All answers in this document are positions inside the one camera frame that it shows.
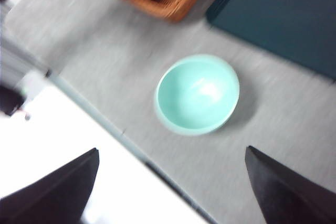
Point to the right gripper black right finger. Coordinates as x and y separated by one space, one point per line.
288 197

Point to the small black device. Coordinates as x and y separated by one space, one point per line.
10 100

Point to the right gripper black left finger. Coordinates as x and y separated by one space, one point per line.
52 197

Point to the teal ceramic bowl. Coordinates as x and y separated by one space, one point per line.
197 95

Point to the black rectangular tray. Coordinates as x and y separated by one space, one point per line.
275 16

